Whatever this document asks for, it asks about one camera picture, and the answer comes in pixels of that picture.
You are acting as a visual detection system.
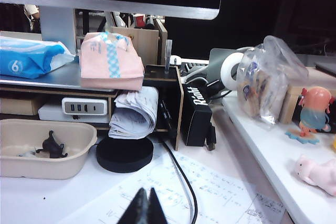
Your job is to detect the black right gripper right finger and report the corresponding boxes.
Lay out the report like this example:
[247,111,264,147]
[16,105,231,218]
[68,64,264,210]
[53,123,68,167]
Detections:
[148,187,169,224]

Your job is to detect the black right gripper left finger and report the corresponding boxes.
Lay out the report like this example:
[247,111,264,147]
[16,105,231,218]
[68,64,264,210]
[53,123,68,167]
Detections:
[117,187,149,224]

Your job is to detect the black cat doll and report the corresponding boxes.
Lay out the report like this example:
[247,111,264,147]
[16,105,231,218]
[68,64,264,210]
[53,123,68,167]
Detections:
[35,130,68,159]

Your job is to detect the black box with white lettering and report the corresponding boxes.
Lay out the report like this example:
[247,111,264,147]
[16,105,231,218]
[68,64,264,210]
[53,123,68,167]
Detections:
[181,83,214,147]

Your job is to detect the beige paper pulp box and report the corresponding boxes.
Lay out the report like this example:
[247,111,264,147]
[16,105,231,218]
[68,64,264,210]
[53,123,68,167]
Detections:
[0,119,98,180]

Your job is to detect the flat white box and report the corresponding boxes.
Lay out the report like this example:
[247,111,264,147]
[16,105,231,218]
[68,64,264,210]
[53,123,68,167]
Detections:
[38,100,111,124]

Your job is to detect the small beige cardboard box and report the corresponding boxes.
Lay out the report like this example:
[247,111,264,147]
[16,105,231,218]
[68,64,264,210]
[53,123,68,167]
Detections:
[0,97,36,116]

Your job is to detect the light wooden box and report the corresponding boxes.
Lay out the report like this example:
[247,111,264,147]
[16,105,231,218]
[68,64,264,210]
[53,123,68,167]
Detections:
[279,66,336,125]

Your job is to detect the black round disc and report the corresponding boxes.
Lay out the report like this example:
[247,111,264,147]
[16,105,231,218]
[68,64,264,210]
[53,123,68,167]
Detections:
[96,135,154,174]

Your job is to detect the white paper sheets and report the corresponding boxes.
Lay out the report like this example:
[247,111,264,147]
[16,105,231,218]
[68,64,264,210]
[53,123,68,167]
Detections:
[56,153,287,224]

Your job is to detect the rolled printed papers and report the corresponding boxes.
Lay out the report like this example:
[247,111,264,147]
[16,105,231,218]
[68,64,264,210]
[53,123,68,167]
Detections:
[108,87,160,140]

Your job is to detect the white USB charging hub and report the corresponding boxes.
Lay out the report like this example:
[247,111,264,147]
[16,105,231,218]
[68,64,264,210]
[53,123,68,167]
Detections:
[61,97,109,116]

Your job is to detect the white desk riser shelf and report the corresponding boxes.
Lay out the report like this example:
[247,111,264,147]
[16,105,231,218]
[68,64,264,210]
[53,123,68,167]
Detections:
[222,66,336,224]

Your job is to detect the black wooden desk organizer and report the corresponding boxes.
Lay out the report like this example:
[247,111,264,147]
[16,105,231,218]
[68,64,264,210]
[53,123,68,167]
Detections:
[0,63,183,151]

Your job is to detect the pink tissue pack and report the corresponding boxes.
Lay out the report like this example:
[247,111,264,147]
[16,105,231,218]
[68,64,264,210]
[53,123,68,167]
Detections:
[79,31,145,91]

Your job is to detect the white tape roll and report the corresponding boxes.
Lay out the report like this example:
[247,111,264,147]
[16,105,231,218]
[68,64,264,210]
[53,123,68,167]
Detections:
[220,52,246,91]

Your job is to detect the clear plastic tube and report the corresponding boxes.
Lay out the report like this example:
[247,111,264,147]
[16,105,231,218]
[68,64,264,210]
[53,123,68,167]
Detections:
[164,39,173,74]

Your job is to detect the clear plastic bag with contents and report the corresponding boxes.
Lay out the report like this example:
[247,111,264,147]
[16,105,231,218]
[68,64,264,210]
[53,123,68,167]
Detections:
[236,35,309,130]

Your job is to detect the grey metal stand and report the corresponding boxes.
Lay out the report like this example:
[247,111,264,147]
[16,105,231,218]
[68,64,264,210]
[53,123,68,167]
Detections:
[208,47,250,84]

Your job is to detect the pink pig doll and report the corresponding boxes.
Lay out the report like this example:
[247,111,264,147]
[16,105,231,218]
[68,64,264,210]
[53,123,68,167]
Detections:
[293,154,336,197]

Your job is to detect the blue wet wipes pack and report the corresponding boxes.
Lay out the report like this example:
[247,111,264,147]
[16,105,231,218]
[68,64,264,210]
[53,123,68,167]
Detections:
[0,36,77,79]

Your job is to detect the orange figurine with blue dress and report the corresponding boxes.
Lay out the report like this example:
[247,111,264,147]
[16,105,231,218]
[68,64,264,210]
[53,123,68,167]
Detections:
[285,87,336,145]

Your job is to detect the black AOC monitor back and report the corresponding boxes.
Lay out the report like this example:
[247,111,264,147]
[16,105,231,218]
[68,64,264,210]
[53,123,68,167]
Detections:
[164,0,336,61]

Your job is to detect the person in background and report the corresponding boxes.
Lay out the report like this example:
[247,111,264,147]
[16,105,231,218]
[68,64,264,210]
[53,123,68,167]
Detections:
[23,5,40,31]

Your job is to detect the grey desk cable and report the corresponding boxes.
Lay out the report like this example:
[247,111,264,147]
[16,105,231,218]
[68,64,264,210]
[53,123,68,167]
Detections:
[167,153,194,217]

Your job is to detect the black desk cable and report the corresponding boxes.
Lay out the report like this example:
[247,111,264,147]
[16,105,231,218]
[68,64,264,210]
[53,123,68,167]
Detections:
[159,140,199,224]

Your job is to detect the black plug with cable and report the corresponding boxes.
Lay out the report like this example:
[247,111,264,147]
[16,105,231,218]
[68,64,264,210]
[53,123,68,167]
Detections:
[205,123,218,152]

